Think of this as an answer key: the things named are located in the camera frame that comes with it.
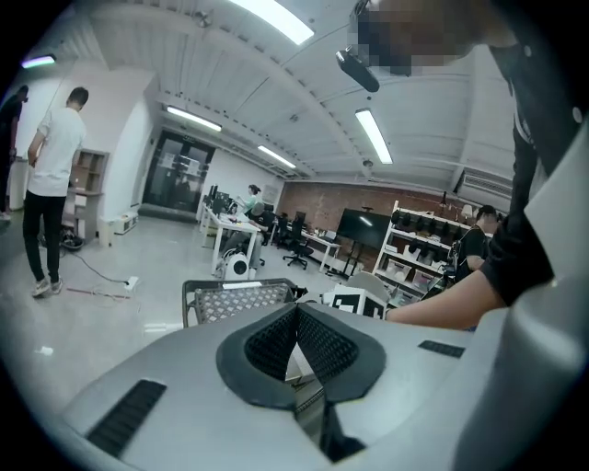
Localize person's head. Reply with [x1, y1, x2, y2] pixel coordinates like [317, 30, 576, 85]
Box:
[356, 0, 524, 78]

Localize black flat screen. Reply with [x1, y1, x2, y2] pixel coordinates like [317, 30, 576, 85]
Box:
[338, 207, 392, 249]

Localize white pedestal cabinet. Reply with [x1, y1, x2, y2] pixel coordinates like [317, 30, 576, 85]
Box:
[7, 155, 31, 213]

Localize person's right forearm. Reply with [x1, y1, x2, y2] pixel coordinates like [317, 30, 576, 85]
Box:
[385, 268, 513, 331]

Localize black computer monitor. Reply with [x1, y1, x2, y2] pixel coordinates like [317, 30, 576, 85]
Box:
[203, 183, 232, 216]

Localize white ceiling air conditioner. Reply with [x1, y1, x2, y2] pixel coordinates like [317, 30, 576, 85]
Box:
[454, 167, 514, 200]

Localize grey mesh basket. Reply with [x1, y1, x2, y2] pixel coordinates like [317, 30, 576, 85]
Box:
[182, 277, 308, 328]

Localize wooden cubby shelf unit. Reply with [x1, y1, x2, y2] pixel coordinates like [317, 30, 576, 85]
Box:
[64, 149, 111, 243]

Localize white low cabinet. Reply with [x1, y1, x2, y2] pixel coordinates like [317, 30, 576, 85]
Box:
[114, 211, 140, 236]

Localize black cable bundle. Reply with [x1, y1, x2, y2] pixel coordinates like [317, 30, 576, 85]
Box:
[58, 229, 85, 252]

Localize white shelf rack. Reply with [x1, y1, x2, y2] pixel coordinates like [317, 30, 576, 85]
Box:
[373, 200, 466, 307]

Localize white desk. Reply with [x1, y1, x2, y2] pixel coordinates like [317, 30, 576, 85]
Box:
[301, 228, 344, 273]
[198, 201, 261, 277]

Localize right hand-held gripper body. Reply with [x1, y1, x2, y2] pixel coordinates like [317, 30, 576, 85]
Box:
[320, 283, 389, 322]

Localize row of black round devices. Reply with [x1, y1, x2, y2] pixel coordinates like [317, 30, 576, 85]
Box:
[390, 207, 464, 243]

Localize black head camera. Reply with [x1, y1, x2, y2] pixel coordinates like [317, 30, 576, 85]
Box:
[334, 44, 382, 95]

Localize white round-faced appliance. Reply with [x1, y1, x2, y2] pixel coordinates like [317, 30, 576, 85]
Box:
[215, 247, 259, 281]

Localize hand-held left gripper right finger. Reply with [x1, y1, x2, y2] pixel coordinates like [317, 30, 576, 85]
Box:
[297, 303, 387, 464]

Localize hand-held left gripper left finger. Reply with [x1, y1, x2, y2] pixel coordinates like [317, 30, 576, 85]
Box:
[215, 302, 298, 412]

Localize person's black shirt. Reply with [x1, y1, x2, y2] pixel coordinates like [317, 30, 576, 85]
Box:
[480, 40, 589, 308]

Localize black office chair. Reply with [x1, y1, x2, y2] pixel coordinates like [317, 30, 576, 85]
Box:
[281, 210, 316, 271]

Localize grey chair black legs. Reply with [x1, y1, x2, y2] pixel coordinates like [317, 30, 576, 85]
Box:
[345, 270, 391, 300]

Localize ceiling light bar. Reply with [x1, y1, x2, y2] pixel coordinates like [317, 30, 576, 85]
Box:
[354, 108, 394, 166]
[227, 0, 317, 46]
[257, 144, 298, 169]
[166, 105, 223, 133]
[20, 53, 57, 69]

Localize dark glass double door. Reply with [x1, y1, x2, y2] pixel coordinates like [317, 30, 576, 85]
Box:
[141, 130, 215, 216]

